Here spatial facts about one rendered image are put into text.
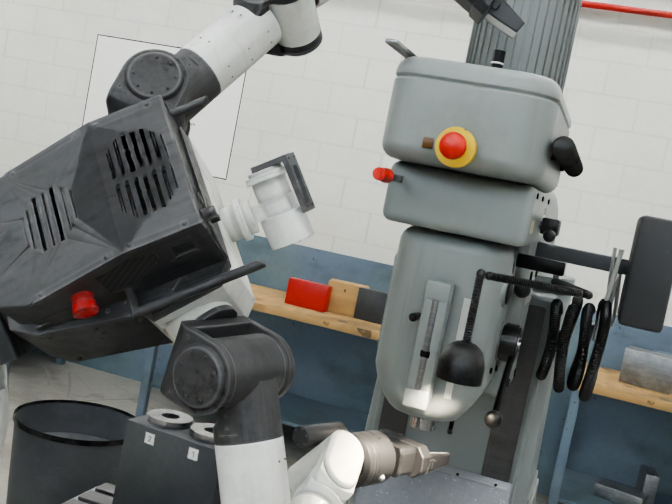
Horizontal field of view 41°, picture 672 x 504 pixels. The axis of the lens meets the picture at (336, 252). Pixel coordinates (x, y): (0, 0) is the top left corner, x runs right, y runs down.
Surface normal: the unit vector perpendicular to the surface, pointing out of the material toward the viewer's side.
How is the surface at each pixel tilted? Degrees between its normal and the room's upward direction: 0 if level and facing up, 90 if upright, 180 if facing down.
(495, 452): 90
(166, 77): 62
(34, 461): 94
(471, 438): 90
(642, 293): 90
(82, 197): 75
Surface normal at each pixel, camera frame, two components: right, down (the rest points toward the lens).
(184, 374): -0.52, -0.01
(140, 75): 0.13, -0.39
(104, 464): 0.63, 0.25
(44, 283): -0.39, -0.28
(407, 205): -0.29, 0.02
